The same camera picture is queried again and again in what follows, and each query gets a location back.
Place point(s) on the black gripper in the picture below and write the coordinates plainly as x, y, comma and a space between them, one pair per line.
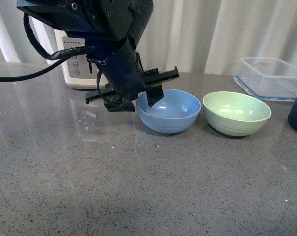
121, 78

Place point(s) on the blue bowl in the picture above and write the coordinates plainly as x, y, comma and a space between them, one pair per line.
174, 113

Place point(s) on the green bowl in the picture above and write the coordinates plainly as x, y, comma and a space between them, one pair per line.
235, 114

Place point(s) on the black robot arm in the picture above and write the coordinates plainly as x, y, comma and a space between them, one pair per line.
111, 30

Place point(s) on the cream two-slot toaster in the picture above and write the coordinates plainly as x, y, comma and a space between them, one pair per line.
78, 72

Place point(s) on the blue-rimmed container lid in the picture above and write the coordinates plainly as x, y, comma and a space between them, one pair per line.
270, 89

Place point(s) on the clear plastic container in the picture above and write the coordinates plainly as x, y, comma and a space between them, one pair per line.
267, 67

